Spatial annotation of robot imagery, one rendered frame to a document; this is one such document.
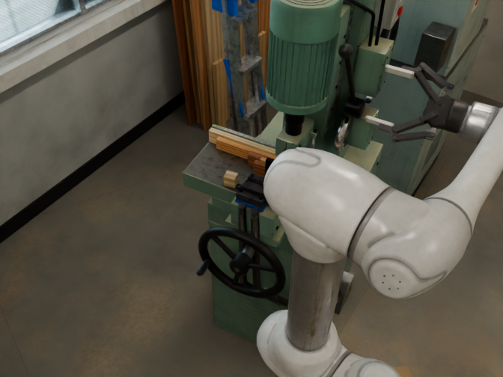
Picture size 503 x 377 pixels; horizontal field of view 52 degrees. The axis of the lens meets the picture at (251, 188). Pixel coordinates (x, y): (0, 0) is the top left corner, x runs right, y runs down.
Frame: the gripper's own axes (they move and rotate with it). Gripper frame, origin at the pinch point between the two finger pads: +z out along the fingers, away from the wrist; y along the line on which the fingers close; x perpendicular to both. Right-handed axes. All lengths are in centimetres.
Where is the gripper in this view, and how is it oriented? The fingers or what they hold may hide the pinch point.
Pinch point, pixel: (379, 94)
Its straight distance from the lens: 131.0
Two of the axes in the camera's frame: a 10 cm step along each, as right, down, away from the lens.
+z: -8.9, -3.4, 3.0
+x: -2.5, -1.9, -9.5
